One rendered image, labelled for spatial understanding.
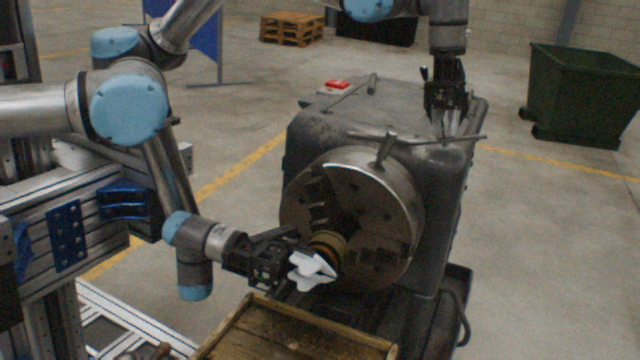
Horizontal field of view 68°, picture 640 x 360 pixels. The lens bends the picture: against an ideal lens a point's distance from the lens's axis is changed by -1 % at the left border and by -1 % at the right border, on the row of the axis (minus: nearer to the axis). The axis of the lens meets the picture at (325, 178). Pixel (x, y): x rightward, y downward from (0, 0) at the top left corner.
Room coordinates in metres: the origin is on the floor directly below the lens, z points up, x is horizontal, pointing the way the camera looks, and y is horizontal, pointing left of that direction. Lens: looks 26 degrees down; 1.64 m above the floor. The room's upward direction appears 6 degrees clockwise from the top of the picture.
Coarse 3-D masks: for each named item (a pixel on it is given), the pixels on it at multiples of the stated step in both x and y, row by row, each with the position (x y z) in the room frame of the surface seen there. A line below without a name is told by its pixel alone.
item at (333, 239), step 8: (320, 232) 0.81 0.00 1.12; (328, 232) 0.81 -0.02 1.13; (336, 232) 0.83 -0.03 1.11; (312, 240) 0.79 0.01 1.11; (320, 240) 0.78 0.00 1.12; (328, 240) 0.79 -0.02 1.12; (336, 240) 0.79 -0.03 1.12; (344, 240) 0.80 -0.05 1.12; (312, 248) 0.76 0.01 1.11; (320, 248) 0.76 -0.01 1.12; (328, 248) 0.77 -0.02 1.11; (336, 248) 0.77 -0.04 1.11; (344, 248) 0.79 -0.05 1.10; (320, 256) 0.75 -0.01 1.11; (328, 256) 0.75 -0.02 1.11; (336, 256) 0.77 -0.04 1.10; (344, 256) 0.78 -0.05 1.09; (328, 264) 0.74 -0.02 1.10; (336, 264) 0.75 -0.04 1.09; (344, 264) 0.79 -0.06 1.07; (336, 272) 0.76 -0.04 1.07
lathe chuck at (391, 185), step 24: (336, 168) 0.90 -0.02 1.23; (360, 168) 0.89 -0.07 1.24; (384, 168) 0.92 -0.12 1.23; (288, 192) 0.93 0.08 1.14; (336, 192) 0.90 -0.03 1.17; (360, 192) 0.88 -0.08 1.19; (384, 192) 0.86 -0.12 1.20; (408, 192) 0.90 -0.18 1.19; (288, 216) 0.93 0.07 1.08; (360, 216) 0.88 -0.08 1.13; (384, 216) 0.86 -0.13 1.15; (408, 216) 0.84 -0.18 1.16; (408, 240) 0.84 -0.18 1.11; (360, 264) 0.87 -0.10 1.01; (408, 264) 0.84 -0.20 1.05; (336, 288) 0.89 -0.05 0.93; (360, 288) 0.87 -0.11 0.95
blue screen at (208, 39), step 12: (144, 0) 8.87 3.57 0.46; (156, 0) 8.11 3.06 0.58; (168, 0) 7.47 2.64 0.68; (144, 12) 8.95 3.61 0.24; (156, 12) 8.14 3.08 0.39; (216, 12) 5.69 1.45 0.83; (132, 24) 8.86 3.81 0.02; (144, 24) 8.98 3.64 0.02; (204, 24) 6.05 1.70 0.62; (216, 24) 5.69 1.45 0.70; (192, 36) 6.49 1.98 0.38; (204, 36) 6.06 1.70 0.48; (216, 36) 5.69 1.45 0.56; (192, 48) 7.44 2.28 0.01; (204, 48) 6.06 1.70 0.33; (216, 48) 5.69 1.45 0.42; (216, 60) 5.69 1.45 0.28; (192, 84) 5.43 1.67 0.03; (204, 84) 5.49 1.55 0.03; (216, 84) 5.57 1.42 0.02; (228, 84) 5.66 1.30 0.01; (240, 84) 5.74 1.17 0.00
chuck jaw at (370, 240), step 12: (360, 228) 0.88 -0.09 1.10; (360, 240) 0.83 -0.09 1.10; (372, 240) 0.84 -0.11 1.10; (384, 240) 0.84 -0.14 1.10; (396, 240) 0.85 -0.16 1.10; (360, 252) 0.81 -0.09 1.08; (372, 252) 0.80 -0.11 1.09; (384, 252) 0.81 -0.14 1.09; (396, 252) 0.81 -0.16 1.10; (408, 252) 0.84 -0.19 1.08; (348, 264) 0.80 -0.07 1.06; (372, 264) 0.80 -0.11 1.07; (384, 264) 0.81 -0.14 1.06; (396, 264) 0.81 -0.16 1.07
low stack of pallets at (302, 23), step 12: (288, 12) 9.51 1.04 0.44; (264, 24) 8.61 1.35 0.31; (276, 24) 8.86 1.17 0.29; (288, 24) 8.84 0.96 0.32; (300, 24) 8.42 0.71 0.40; (312, 24) 8.97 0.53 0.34; (264, 36) 8.58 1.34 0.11; (276, 36) 8.55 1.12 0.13; (288, 36) 8.61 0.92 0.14; (300, 36) 8.40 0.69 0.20; (312, 36) 8.96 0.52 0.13
